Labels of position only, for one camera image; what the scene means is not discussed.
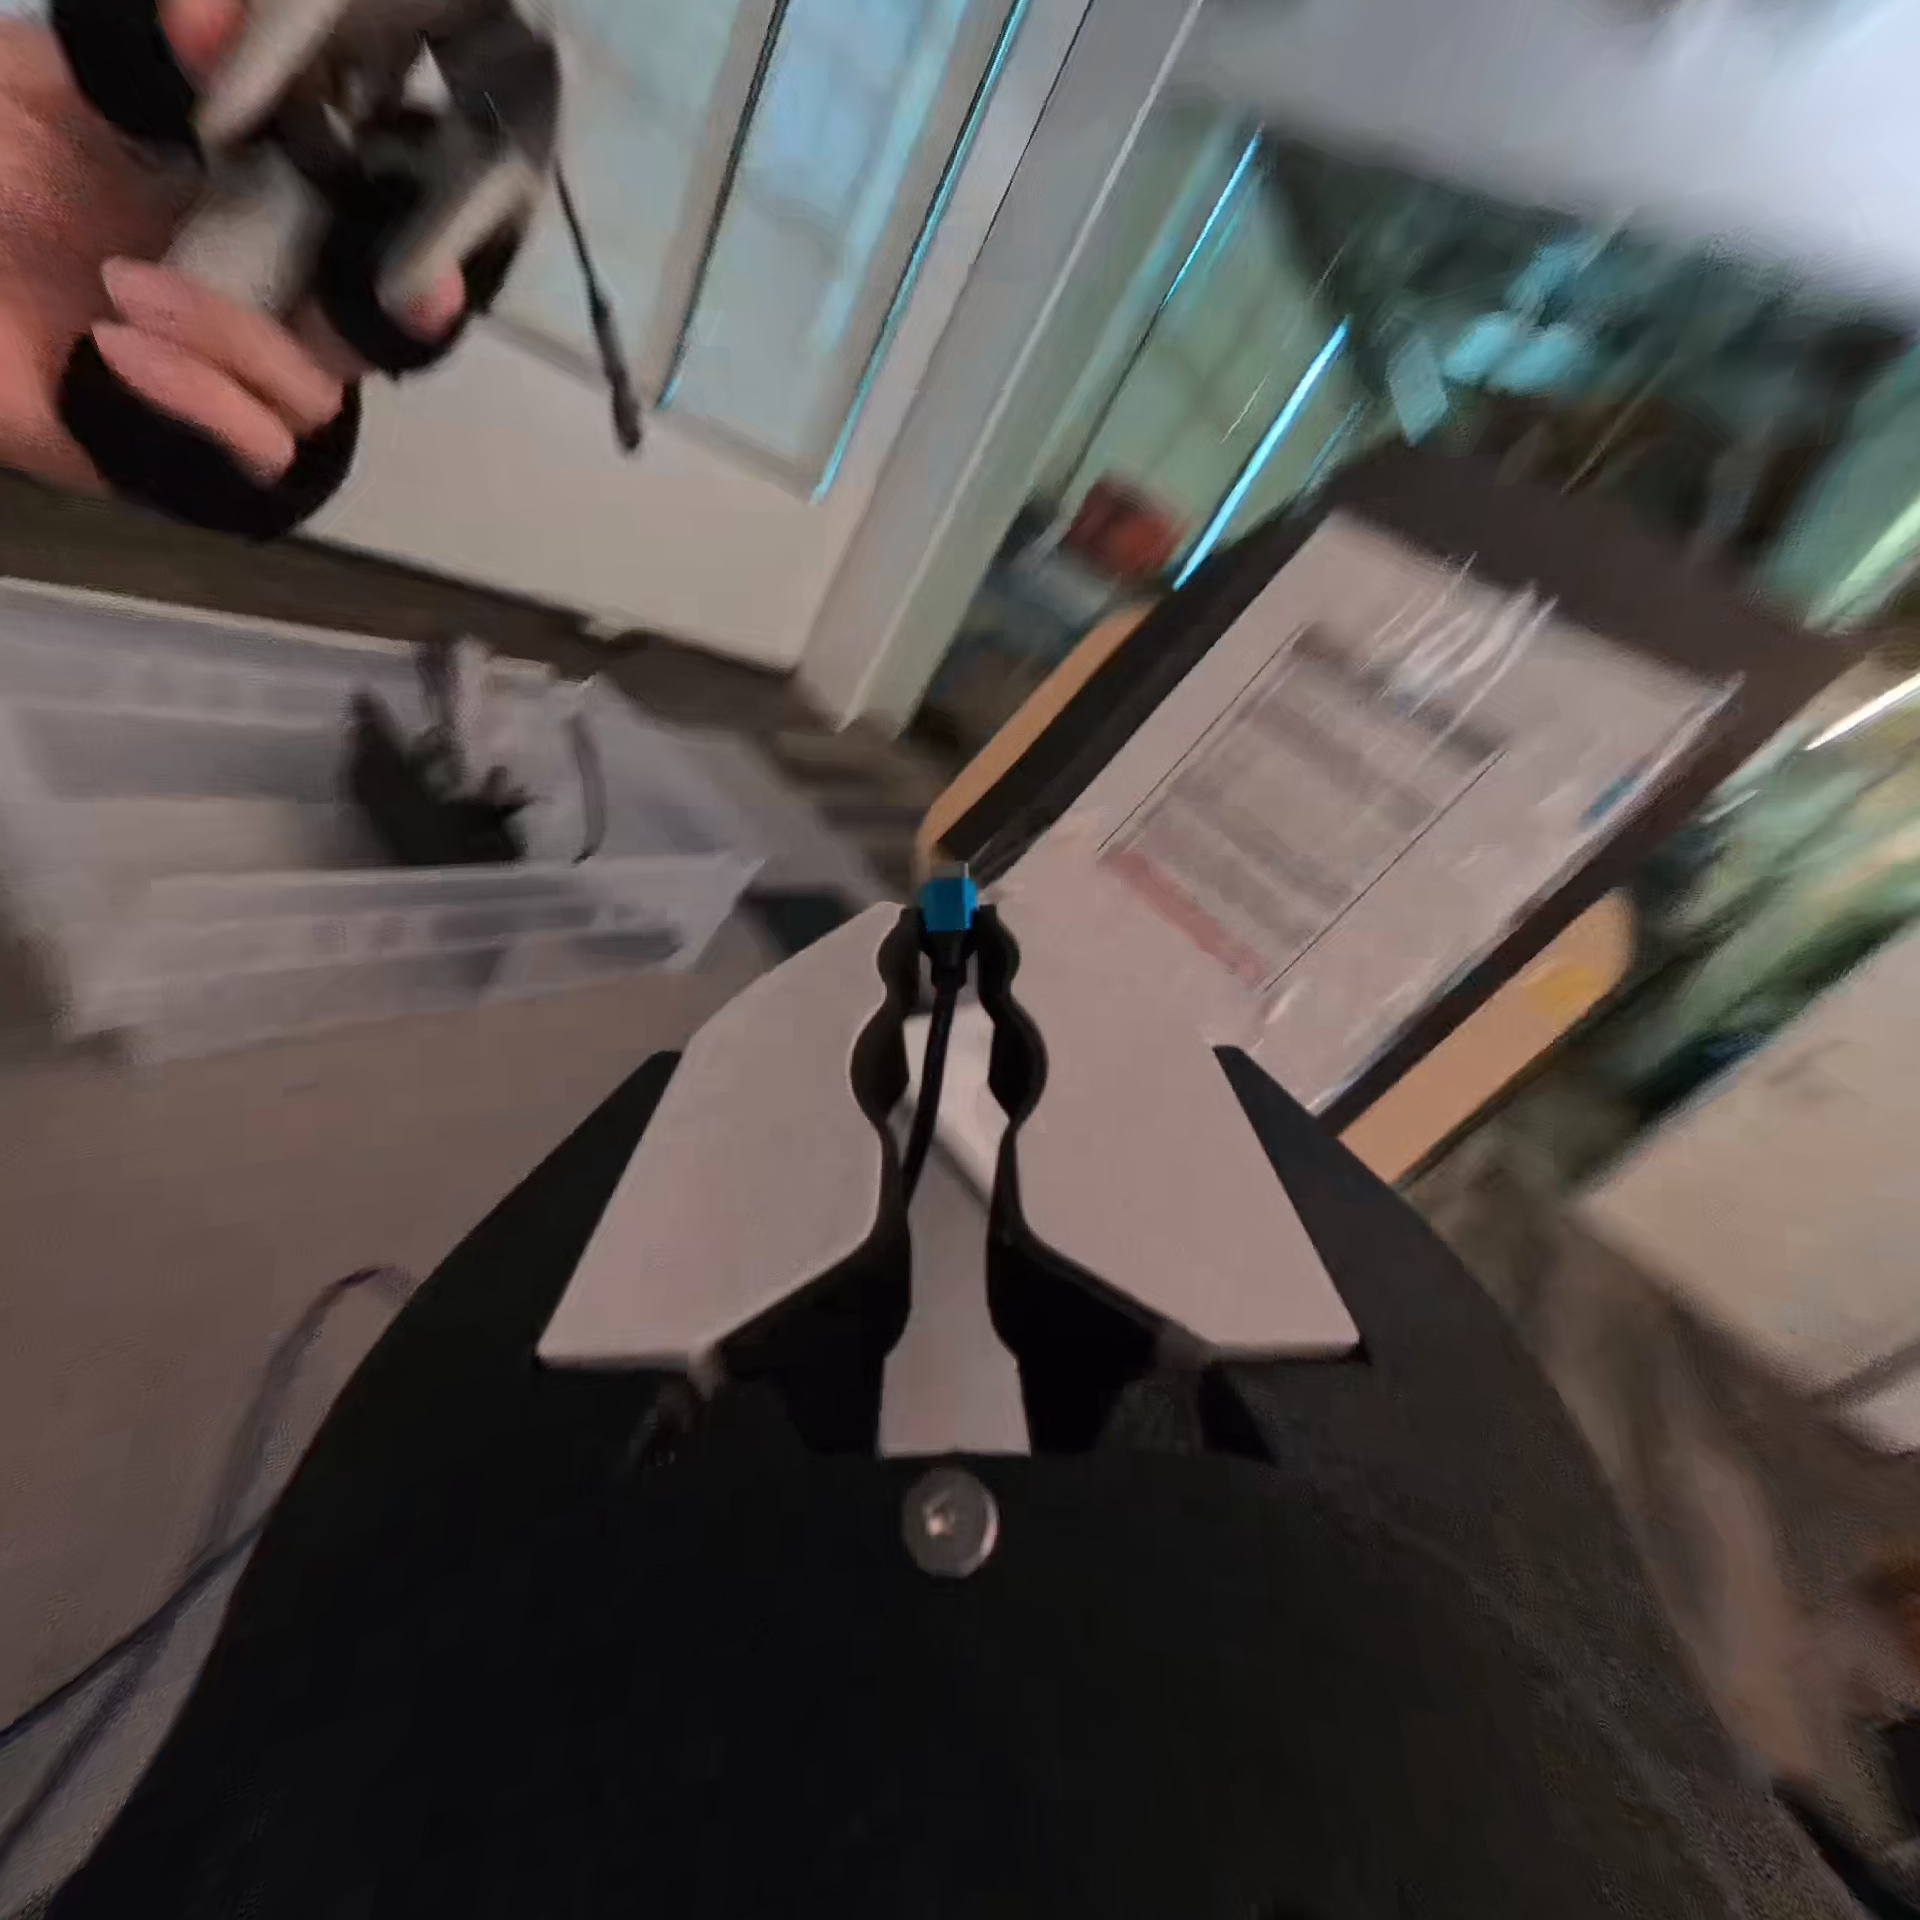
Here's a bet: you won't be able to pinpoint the white framed glass door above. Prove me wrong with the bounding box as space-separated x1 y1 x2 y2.
497 0 1209 722

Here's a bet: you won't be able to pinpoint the sign display on white stand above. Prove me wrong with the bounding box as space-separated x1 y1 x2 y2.
912 504 1749 1191

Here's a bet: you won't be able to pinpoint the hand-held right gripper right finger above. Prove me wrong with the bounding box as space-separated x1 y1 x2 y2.
971 908 1364 1368

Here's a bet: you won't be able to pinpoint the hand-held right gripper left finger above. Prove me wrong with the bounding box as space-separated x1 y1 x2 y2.
535 900 921 1396

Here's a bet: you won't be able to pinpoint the blue usb-c cable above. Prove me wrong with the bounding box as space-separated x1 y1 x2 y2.
896 864 985 1202

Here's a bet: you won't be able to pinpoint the clear plastic bins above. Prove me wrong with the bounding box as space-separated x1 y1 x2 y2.
0 583 763 1065

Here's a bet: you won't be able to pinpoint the person's left hand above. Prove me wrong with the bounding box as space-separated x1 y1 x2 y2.
0 0 472 496

